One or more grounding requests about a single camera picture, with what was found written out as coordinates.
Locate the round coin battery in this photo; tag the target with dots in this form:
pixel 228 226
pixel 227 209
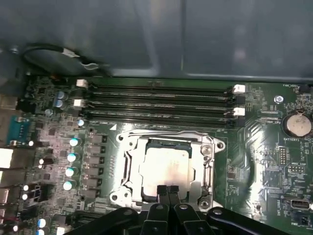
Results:
pixel 297 124

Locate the RAM slot black clips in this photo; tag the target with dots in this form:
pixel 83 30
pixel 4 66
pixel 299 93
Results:
pixel 159 117
pixel 159 97

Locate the silver cylindrical capacitor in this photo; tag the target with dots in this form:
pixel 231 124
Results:
pixel 71 157
pixel 67 185
pixel 41 222
pixel 74 142
pixel 80 122
pixel 69 172

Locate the green motherboard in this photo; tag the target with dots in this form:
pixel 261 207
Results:
pixel 256 147

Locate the blue port connector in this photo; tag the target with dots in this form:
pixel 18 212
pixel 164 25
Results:
pixel 20 129

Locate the CPU socket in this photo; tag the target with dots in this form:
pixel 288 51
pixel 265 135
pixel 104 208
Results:
pixel 218 145

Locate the internal USB port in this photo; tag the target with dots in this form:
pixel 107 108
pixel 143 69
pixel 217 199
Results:
pixel 300 205

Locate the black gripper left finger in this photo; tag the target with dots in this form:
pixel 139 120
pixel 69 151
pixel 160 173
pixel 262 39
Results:
pixel 159 220

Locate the thin metal locking lever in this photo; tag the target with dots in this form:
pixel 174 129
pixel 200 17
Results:
pixel 156 133
pixel 210 178

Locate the metal socket cover frame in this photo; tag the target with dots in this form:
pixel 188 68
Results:
pixel 137 169

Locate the silver motherboard screw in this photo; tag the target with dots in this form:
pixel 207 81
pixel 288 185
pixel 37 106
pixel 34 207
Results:
pixel 278 99

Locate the silver square CPU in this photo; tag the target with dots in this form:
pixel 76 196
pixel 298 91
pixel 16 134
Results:
pixel 166 161

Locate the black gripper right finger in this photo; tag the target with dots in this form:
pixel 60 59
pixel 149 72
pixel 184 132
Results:
pixel 188 220

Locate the dark grey PC case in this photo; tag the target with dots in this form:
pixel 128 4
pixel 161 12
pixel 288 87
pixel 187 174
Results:
pixel 146 36

